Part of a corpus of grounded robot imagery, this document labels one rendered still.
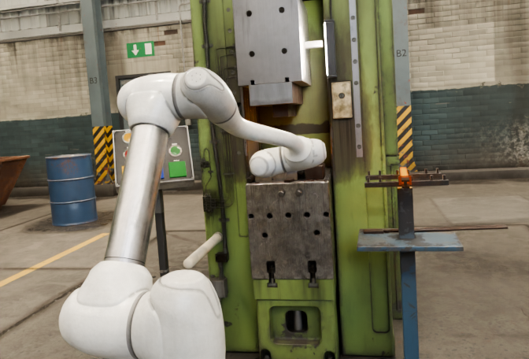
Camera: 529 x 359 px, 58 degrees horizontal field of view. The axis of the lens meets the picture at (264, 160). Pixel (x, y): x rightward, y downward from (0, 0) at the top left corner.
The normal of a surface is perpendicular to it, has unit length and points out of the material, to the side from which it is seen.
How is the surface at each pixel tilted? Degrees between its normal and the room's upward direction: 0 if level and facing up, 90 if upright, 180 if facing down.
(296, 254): 90
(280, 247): 90
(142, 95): 65
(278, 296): 90
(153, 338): 87
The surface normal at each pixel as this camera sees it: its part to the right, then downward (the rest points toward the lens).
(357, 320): -0.19, 0.10
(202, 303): 0.62, -0.32
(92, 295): -0.31, -0.46
